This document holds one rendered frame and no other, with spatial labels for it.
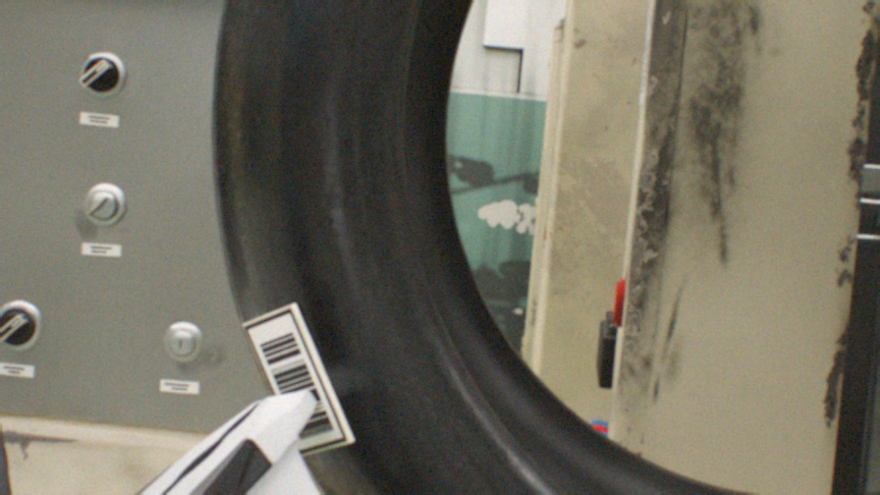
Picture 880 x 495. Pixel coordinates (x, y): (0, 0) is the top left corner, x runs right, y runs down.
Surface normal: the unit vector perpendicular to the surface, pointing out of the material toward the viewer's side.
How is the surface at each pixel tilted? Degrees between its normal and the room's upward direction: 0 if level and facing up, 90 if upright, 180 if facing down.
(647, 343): 90
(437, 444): 97
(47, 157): 90
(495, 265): 90
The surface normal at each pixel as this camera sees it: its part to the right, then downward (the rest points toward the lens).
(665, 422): -0.06, 0.04
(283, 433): 0.74, -0.44
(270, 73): -0.77, -0.05
